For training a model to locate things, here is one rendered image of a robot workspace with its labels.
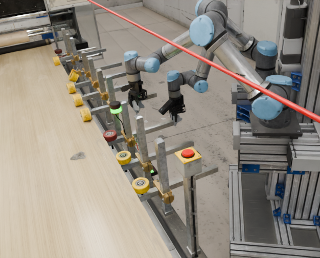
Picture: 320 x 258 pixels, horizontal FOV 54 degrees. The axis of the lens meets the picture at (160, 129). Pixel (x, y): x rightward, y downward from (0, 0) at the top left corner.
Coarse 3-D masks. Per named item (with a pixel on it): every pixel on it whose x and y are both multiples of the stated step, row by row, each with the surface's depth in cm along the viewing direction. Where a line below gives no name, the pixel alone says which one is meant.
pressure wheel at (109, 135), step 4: (104, 132) 186; (108, 132) 186; (112, 132) 186; (116, 132) 185; (104, 136) 182; (108, 136) 182; (112, 136) 182; (116, 136) 184; (108, 140) 182; (112, 140) 183; (112, 148) 190
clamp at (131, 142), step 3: (123, 132) 191; (123, 135) 188; (132, 135) 187; (126, 138) 185; (129, 138) 184; (132, 138) 185; (126, 141) 185; (129, 141) 183; (132, 141) 184; (135, 141) 185; (126, 144) 184; (129, 144) 184; (132, 144) 184
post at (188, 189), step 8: (184, 184) 115; (192, 184) 112; (184, 192) 118; (192, 192) 114; (192, 200) 116; (192, 208) 119; (192, 216) 121; (192, 224) 123; (192, 232) 126; (192, 240) 128; (192, 248) 130; (192, 256) 132
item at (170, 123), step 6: (168, 120) 200; (150, 126) 195; (156, 126) 195; (162, 126) 196; (168, 126) 198; (132, 132) 192; (150, 132) 195; (120, 138) 187; (108, 144) 186; (114, 144) 187
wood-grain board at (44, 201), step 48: (48, 48) 354; (0, 96) 249; (48, 96) 240; (0, 144) 186; (48, 144) 181; (96, 144) 177; (0, 192) 149; (48, 192) 146; (96, 192) 143; (0, 240) 124; (48, 240) 122; (96, 240) 120; (144, 240) 118
